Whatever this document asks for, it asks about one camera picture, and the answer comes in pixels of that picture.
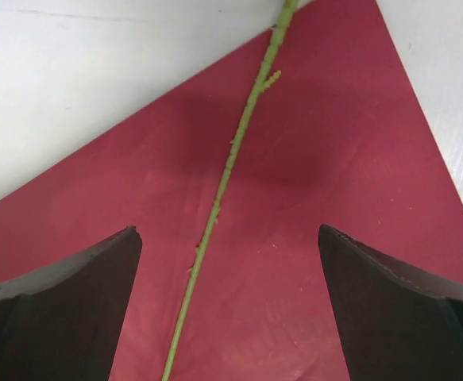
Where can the brown red wrapping paper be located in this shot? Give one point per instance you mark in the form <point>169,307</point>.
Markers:
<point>339,139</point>

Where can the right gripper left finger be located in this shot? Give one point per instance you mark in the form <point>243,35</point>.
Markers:
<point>63,321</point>

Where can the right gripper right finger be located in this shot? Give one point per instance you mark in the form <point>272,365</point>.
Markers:
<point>395,321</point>

